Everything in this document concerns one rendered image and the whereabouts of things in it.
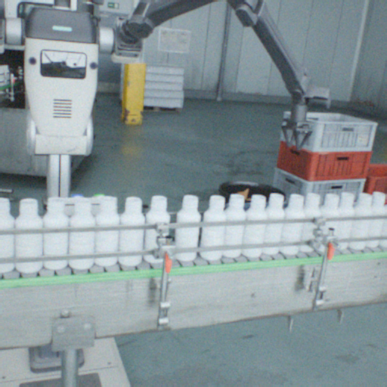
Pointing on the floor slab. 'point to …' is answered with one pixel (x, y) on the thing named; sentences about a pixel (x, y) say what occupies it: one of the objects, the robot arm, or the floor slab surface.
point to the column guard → (133, 93)
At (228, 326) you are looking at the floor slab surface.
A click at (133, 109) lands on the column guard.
